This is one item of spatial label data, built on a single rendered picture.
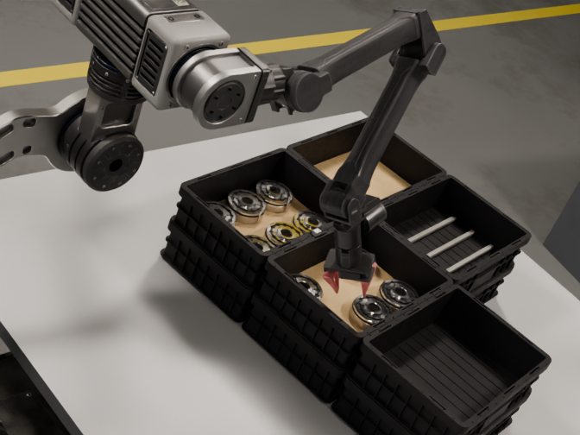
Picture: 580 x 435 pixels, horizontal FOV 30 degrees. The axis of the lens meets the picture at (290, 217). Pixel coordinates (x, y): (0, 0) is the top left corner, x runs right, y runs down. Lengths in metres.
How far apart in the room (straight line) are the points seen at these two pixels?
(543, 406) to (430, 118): 2.76
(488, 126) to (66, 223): 3.18
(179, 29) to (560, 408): 1.47
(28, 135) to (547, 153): 3.73
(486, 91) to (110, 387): 3.86
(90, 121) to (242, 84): 0.40
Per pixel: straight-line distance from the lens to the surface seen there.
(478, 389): 2.59
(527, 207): 5.06
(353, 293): 2.67
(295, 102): 2.06
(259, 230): 2.74
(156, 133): 4.51
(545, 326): 3.12
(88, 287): 2.62
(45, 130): 2.27
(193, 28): 2.00
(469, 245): 3.03
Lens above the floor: 2.42
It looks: 34 degrees down
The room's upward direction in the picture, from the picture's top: 22 degrees clockwise
